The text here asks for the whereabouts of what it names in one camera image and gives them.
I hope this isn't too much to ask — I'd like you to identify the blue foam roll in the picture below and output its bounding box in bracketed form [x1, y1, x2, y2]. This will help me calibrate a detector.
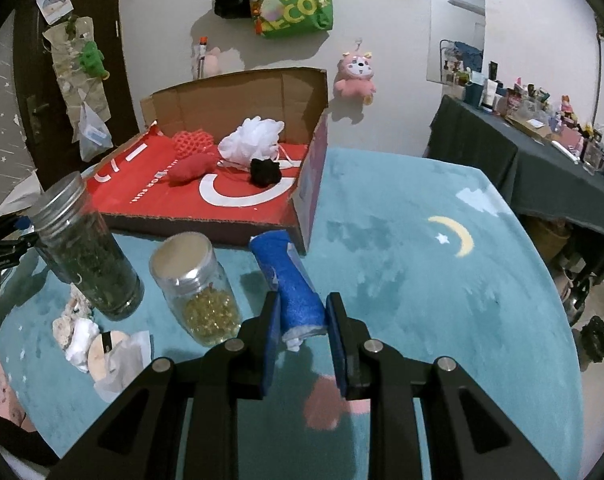
[248, 230, 327, 353]

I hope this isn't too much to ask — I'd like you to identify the cardboard box with red lining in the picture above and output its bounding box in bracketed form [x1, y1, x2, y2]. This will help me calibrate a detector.
[84, 66, 330, 256]

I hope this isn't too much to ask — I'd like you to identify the dark wooden door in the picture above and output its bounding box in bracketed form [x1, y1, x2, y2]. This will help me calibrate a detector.
[12, 0, 143, 181]

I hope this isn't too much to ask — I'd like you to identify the red heart plush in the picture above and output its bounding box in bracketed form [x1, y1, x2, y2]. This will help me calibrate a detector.
[169, 152, 220, 187]

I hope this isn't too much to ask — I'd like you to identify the beige powder puff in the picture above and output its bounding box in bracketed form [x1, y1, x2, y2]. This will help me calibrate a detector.
[87, 330, 133, 383]

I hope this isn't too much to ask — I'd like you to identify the clear hanging organizer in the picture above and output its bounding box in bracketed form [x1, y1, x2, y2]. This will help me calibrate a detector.
[42, 15, 110, 146]

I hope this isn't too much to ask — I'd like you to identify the pink foam net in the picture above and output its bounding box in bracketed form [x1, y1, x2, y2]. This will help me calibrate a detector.
[172, 130, 215, 161]

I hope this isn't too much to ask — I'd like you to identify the white cloth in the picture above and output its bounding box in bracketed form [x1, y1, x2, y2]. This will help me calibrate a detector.
[64, 317, 101, 373]

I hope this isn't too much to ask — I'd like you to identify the photo card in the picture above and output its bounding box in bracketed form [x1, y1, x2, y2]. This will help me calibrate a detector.
[36, 0, 75, 25]

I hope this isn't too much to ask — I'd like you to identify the pink animal plush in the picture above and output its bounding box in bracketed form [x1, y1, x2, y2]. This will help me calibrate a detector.
[333, 37, 377, 106]

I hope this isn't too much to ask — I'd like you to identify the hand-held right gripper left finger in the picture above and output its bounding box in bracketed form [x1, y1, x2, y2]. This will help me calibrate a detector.
[47, 291, 283, 480]

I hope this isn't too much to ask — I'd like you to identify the glass jar of yellow beads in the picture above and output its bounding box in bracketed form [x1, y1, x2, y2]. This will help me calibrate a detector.
[148, 232, 243, 347]

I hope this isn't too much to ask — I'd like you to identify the beige crochet scrunchie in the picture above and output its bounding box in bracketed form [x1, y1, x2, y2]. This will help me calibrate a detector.
[52, 285, 100, 351]

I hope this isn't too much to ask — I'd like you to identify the green plush toy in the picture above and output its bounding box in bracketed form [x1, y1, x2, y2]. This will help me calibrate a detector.
[78, 40, 108, 81]

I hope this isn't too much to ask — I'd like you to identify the door handle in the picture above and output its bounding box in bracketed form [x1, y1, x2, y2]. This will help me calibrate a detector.
[26, 95, 50, 133]

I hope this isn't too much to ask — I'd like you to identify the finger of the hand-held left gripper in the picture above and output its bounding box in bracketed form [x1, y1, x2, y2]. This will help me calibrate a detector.
[0, 214, 35, 235]
[0, 232, 40, 255]

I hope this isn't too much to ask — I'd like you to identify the white paper sheet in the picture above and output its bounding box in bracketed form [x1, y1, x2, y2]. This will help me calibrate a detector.
[0, 170, 45, 216]

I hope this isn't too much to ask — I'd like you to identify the white foam net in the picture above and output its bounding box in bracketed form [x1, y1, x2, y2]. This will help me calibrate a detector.
[217, 116, 285, 168]

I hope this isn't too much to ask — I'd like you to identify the wall mirror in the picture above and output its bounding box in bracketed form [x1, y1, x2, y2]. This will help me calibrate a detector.
[427, 0, 485, 86]

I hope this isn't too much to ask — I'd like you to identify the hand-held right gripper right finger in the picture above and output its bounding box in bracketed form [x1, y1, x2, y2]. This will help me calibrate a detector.
[326, 292, 560, 480]

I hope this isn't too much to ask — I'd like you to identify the black pompom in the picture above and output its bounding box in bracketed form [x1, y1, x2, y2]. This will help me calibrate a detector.
[249, 157, 283, 187]

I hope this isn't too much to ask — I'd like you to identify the table with dark cloth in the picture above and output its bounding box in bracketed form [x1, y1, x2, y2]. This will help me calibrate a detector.
[424, 92, 604, 291]

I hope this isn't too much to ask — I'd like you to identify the clear plastic bag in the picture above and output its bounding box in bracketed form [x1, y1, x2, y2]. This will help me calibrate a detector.
[79, 102, 114, 162]

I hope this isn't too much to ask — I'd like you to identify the glass jar of green leaves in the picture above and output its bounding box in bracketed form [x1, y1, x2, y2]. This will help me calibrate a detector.
[29, 171, 146, 322]

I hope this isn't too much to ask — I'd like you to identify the metal pole with orange grip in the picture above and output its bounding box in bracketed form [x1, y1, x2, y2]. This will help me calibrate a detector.
[192, 35, 209, 81]

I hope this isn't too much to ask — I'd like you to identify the cluttered side table with bottles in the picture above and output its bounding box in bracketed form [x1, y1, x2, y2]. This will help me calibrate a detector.
[442, 40, 604, 186]

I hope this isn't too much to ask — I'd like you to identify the pink cloth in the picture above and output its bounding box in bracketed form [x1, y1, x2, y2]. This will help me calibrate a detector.
[0, 340, 33, 433]

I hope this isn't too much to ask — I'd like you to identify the dark round object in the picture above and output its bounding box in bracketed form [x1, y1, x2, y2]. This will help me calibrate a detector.
[579, 317, 604, 373]

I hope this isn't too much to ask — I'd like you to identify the white puff wrapper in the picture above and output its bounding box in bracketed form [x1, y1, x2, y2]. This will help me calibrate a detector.
[94, 330, 155, 403]

